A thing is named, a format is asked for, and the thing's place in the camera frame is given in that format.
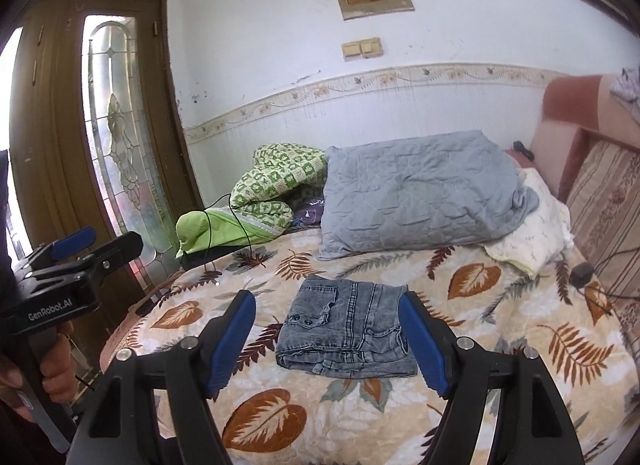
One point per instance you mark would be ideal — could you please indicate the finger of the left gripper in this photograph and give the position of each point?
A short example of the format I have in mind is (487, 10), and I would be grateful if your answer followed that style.
(73, 244)
(114, 255)

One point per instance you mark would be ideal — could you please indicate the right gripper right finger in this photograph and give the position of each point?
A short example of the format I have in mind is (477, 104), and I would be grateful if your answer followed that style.
(533, 425)

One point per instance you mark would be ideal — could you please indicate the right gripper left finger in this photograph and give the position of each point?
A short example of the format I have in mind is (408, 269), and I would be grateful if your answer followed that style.
(152, 409)

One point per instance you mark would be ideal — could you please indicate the grey-blue denim pants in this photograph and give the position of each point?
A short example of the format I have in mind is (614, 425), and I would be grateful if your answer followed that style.
(345, 329)

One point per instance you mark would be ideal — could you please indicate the person's left hand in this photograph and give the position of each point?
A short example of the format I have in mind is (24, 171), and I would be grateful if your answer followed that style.
(58, 369)

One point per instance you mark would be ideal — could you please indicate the brown door with glass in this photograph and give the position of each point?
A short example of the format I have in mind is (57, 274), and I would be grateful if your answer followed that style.
(95, 138)

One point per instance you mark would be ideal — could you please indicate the leaf-patterned bed cover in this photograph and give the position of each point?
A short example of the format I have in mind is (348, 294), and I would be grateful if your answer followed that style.
(271, 415)

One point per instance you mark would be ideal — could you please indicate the green patterned blanket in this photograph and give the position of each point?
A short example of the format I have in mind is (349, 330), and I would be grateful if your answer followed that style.
(256, 210)

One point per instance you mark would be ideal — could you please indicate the black power adapter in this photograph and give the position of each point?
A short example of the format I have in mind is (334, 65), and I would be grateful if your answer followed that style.
(581, 275)

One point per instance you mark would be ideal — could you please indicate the cream white pillow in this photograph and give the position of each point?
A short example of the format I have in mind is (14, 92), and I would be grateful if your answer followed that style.
(542, 238)

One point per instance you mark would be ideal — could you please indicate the purple patterned cloth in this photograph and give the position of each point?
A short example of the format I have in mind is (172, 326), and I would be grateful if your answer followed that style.
(307, 213)

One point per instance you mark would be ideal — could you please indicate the striped brown cushion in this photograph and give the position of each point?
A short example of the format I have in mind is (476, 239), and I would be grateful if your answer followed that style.
(604, 211)

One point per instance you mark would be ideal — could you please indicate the grey quilted pillow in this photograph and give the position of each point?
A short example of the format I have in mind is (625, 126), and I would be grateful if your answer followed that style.
(420, 193)

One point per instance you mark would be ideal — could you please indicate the small black object on ledge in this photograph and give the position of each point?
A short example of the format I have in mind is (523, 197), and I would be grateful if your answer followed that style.
(519, 147)

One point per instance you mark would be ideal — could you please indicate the grey cloth on headboard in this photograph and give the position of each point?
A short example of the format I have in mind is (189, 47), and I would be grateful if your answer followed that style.
(626, 86)

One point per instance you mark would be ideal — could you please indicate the beige wall switches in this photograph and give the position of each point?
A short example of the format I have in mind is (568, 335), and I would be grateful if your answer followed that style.
(369, 48)

